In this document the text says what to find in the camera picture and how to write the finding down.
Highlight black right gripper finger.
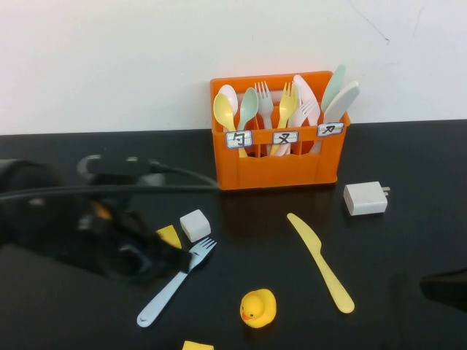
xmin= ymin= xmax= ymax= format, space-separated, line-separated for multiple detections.
xmin=421 ymin=284 xmax=467 ymax=313
xmin=419 ymin=268 xmax=467 ymax=289

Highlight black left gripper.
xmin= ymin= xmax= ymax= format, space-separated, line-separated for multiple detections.
xmin=78 ymin=198 xmax=193 ymax=287

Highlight blue plastic fork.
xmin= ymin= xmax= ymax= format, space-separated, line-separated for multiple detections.
xmin=136 ymin=237 xmax=218 ymax=328

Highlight yellow plastic knife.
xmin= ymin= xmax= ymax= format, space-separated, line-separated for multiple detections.
xmin=286 ymin=213 xmax=355 ymax=315

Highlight orange plastic cutlery holder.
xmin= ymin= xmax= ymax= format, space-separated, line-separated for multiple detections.
xmin=209 ymin=71 xmax=351 ymax=193

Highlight yellow foam cube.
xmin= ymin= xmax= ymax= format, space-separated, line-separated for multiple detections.
xmin=155 ymin=225 xmax=182 ymax=249

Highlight white foam cube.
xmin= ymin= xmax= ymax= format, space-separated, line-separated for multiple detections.
xmin=180 ymin=209 xmax=212 ymax=244

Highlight yellow rubber duck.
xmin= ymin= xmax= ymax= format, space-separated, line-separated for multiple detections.
xmin=239 ymin=289 xmax=277 ymax=329

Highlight white power adapter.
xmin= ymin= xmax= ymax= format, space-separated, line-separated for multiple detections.
xmin=342 ymin=181 xmax=391 ymax=217

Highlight paper label reading 勺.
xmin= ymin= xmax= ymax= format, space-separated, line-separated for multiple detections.
xmin=225 ymin=130 xmax=253 ymax=149

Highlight yellow plastic spoon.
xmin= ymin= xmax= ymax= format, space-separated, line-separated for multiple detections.
xmin=213 ymin=93 xmax=250 ymax=159

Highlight paper label reading 叉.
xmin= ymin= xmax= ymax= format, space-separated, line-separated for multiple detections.
xmin=272 ymin=130 xmax=299 ymax=146

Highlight green plastic spoon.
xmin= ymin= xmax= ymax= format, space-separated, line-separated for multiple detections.
xmin=236 ymin=87 xmax=260 ymax=131

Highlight pink plastic spoon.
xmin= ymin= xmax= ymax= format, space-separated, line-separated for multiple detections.
xmin=217 ymin=85 xmax=240 ymax=121

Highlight grey plastic fork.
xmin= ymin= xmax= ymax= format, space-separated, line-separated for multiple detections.
xmin=254 ymin=82 xmax=274 ymax=131

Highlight paper label reading 刀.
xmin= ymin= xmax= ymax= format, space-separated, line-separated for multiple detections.
xmin=316 ymin=122 xmax=345 ymax=139

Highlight yellow plastic fork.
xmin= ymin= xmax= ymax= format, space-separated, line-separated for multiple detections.
xmin=269 ymin=82 xmax=301 ymax=158

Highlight grey plastic knife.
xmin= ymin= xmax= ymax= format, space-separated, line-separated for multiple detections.
xmin=323 ymin=81 xmax=361 ymax=125

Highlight pink plastic fork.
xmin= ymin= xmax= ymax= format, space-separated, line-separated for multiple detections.
xmin=279 ymin=97 xmax=321 ymax=158

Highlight pink plastic knife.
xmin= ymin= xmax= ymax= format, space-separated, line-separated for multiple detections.
xmin=293 ymin=74 xmax=321 ymax=125

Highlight green plastic knife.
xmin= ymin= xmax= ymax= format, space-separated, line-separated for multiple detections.
xmin=320 ymin=64 xmax=347 ymax=114

